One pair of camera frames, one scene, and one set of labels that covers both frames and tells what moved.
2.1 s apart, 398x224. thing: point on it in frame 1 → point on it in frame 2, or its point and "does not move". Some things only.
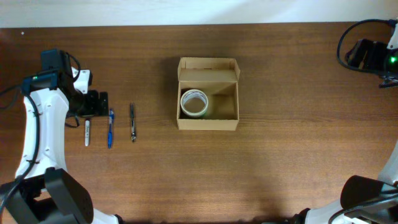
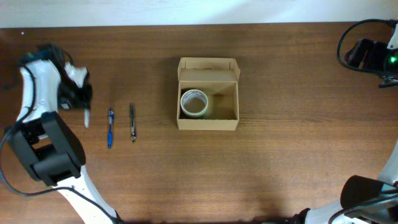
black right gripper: [352, 54] does not move
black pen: [133, 132] does not move
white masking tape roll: [194, 93] does not move
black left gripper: [102, 103] → [78, 94]
